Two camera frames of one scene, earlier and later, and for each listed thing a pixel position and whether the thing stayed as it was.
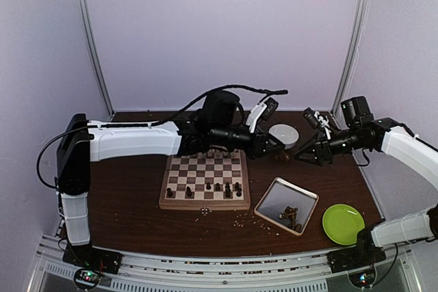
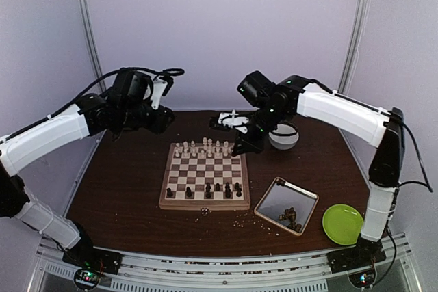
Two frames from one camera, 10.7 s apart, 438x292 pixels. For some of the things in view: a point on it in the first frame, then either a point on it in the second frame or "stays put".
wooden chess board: x=215 y=180 stays put
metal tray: x=287 y=205 stays put
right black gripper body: x=327 y=153 → x=256 y=144
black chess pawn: x=238 y=187 stays put
